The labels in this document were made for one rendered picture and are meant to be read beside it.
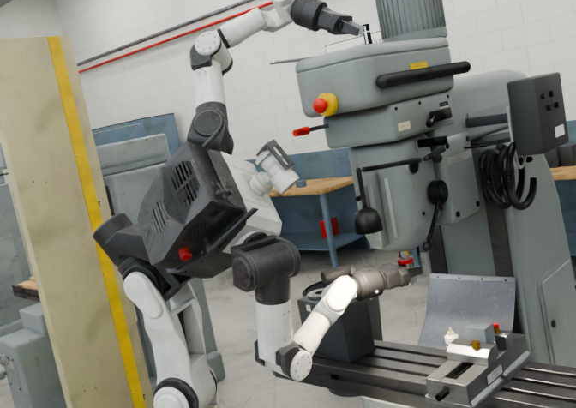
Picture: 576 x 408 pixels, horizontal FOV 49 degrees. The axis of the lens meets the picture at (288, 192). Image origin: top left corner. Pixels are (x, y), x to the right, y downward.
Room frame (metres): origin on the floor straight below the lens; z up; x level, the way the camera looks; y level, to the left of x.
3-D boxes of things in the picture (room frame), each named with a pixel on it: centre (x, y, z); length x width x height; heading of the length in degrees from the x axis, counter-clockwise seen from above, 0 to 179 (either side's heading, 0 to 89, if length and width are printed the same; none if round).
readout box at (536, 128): (1.81, -0.75, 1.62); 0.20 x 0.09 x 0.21; 136
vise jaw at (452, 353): (1.65, -0.41, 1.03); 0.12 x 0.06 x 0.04; 44
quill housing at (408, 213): (1.83, -0.31, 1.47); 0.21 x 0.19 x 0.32; 46
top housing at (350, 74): (1.84, -0.31, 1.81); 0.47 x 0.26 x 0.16; 136
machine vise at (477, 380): (1.67, -0.43, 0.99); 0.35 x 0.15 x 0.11; 134
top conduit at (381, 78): (1.75, -0.43, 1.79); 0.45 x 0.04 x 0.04; 136
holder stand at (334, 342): (2.05, -0.07, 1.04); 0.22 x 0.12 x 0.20; 37
